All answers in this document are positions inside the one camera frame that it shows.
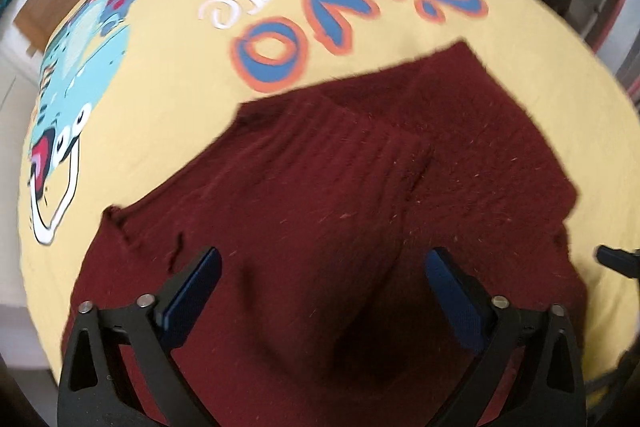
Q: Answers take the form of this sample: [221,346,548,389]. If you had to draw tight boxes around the dark red knit sweater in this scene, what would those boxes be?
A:
[70,42,587,426]

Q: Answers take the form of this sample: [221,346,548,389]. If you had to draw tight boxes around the pink framed board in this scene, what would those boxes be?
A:
[591,0,626,53]

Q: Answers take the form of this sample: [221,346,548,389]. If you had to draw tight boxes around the yellow dinosaur bed cover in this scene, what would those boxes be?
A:
[18,0,639,376]

